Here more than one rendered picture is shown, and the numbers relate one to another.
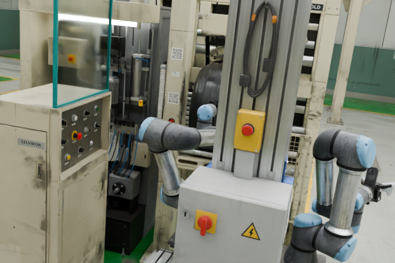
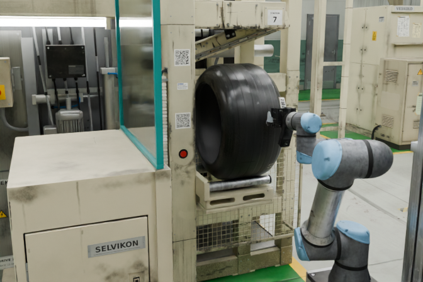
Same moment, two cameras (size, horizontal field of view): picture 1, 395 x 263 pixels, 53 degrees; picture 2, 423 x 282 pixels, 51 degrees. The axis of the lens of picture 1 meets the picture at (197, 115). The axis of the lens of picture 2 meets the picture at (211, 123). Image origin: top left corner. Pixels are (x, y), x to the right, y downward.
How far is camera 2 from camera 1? 144 cm
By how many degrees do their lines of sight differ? 33
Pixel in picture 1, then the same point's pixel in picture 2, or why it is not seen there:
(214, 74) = (242, 76)
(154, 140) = (355, 170)
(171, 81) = (178, 97)
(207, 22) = not seen: hidden behind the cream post
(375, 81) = not seen: hidden behind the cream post
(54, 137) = (163, 219)
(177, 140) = (389, 161)
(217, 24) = (201, 13)
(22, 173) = not seen: outside the picture
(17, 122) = (83, 216)
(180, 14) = (181, 0)
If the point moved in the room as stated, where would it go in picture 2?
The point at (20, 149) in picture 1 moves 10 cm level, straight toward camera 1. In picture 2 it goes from (94, 265) to (123, 276)
